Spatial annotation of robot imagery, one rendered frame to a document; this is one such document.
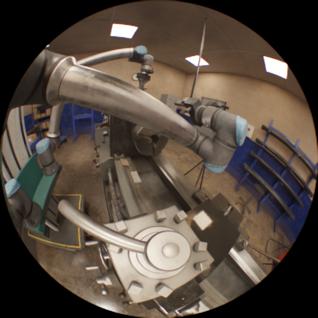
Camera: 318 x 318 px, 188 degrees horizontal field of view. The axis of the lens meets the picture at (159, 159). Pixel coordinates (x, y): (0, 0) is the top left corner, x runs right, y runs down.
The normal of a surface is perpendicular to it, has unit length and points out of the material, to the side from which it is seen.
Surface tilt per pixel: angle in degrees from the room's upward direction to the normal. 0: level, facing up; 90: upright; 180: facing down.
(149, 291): 0
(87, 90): 101
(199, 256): 0
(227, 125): 89
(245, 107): 90
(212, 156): 90
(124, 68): 90
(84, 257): 0
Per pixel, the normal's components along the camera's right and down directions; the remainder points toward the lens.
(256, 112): -0.86, 0.11
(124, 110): 0.23, 0.85
